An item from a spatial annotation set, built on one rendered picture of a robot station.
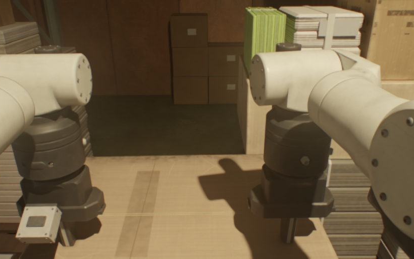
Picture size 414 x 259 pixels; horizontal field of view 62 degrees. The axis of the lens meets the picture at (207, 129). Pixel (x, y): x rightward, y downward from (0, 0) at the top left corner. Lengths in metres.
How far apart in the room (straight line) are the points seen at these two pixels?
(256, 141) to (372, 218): 0.40
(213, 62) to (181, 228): 3.76
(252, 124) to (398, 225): 0.67
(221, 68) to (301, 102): 3.88
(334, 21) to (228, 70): 3.49
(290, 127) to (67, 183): 0.31
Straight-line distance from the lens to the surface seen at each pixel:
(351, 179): 0.99
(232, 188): 0.69
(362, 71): 0.39
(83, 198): 0.52
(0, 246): 2.37
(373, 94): 0.33
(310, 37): 0.86
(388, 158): 0.23
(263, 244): 0.57
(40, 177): 0.50
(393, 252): 1.24
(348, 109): 0.33
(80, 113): 2.77
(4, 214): 2.50
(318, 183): 0.50
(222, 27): 4.60
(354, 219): 1.07
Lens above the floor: 1.48
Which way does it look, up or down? 24 degrees down
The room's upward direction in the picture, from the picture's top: 1 degrees counter-clockwise
